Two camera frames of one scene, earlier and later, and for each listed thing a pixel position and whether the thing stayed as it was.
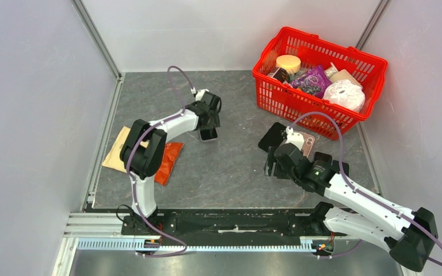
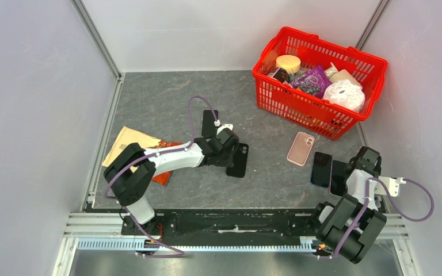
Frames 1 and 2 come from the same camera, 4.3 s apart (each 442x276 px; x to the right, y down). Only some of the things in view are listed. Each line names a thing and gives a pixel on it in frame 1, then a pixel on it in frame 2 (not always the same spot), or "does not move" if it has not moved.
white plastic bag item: [345, 93] does not move
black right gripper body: [280, 173] → [378, 169]
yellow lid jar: [291, 62] does not move
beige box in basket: [344, 75] does not move
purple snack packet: [313, 81] does not move
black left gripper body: [214, 121] → [225, 158]
